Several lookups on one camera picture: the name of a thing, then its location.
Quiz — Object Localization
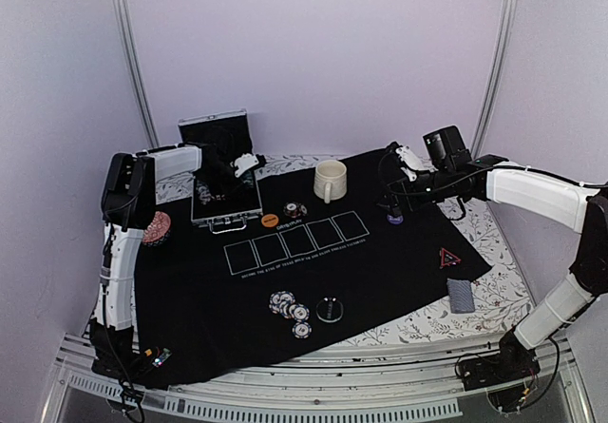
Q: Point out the blue patterned card deck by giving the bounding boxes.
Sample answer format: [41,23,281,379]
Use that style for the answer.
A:
[446,279,476,315]

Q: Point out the black poker table mat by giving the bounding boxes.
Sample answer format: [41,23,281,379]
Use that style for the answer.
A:
[134,150,489,388]

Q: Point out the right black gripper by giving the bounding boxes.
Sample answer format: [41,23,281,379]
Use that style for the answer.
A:
[373,166,454,218]

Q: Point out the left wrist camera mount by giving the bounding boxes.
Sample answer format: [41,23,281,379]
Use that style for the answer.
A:
[231,153,266,178]

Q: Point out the orange big blind button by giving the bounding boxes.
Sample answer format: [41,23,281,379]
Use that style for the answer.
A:
[260,214,279,228]

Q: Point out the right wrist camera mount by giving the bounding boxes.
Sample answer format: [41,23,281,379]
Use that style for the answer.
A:
[389,142,426,182]

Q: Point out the front aluminium rail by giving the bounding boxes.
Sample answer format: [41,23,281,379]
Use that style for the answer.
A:
[41,335,595,422]

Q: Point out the poker chip stack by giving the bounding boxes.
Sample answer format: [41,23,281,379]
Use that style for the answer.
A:
[269,291,295,318]

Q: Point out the red triangle black token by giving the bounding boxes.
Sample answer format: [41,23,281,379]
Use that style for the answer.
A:
[439,247,462,269]

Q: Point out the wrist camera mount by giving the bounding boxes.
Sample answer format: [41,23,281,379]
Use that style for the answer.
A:
[389,142,426,182]
[231,153,266,178]

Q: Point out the small green circuit board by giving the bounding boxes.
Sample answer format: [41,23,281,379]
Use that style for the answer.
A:
[142,347,172,368]

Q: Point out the aluminium frame post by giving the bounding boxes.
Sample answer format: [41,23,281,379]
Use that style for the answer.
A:
[470,0,518,158]
[112,0,160,147]

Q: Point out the blue white chip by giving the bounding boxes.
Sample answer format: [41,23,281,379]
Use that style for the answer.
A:
[288,303,310,321]
[292,321,313,339]

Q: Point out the right aluminium frame post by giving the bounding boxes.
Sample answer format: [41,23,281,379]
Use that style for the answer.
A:
[470,0,518,158]

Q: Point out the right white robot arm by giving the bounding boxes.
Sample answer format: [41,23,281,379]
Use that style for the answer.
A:
[377,125,607,390]

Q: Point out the red brown chip stack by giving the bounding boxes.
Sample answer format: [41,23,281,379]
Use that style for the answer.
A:
[283,202,308,219]

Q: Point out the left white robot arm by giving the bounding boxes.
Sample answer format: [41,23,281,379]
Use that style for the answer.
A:
[89,143,266,385]

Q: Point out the left aluminium frame post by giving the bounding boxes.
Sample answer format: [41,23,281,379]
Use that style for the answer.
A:
[112,0,160,147]

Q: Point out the clear black dealer button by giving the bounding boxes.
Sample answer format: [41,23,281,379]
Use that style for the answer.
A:
[315,297,344,323]

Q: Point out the purple small blind button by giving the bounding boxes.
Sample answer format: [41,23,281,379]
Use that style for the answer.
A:
[387,215,404,225]

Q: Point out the cream ceramic mug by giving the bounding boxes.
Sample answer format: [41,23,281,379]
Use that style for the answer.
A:
[313,160,348,204]

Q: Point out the aluminium poker chip case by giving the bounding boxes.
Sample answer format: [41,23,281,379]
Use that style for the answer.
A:
[179,109,262,234]

